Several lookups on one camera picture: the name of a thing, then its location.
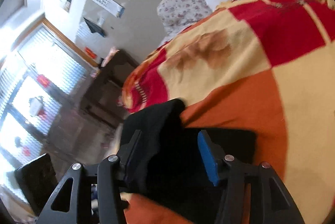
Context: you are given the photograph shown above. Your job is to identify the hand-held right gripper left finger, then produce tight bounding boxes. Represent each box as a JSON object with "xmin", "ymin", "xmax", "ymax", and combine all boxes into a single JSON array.
[{"xmin": 35, "ymin": 130, "xmax": 143, "ymax": 224}]

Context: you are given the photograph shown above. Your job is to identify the dark cloth on wall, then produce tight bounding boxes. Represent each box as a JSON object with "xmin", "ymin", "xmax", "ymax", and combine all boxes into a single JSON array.
[{"xmin": 83, "ymin": 17, "xmax": 106, "ymax": 37}]

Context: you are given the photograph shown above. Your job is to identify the wall calendar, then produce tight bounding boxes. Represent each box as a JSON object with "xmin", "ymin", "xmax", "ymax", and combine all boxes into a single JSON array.
[{"xmin": 92, "ymin": 0, "xmax": 125, "ymax": 18}]

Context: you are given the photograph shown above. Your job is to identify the window with blinds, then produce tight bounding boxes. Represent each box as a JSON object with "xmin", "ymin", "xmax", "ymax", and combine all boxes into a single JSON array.
[{"xmin": 0, "ymin": 18, "xmax": 101, "ymax": 169}]

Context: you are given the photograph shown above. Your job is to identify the red and yellow checked blanket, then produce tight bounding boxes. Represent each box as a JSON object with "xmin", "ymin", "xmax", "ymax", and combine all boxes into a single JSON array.
[{"xmin": 116, "ymin": 0, "xmax": 335, "ymax": 224}]

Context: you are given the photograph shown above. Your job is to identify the black pants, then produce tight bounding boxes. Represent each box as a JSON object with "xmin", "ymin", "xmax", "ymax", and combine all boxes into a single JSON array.
[{"xmin": 119, "ymin": 98, "xmax": 257, "ymax": 224}]

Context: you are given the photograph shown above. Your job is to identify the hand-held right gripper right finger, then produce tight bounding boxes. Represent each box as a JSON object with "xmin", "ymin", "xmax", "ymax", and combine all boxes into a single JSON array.
[{"xmin": 197, "ymin": 130, "xmax": 305, "ymax": 224}]

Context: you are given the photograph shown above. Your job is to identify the dark wooden bedside cabinet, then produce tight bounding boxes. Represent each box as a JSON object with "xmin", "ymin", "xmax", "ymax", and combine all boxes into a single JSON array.
[{"xmin": 80, "ymin": 49, "xmax": 140, "ymax": 128}]

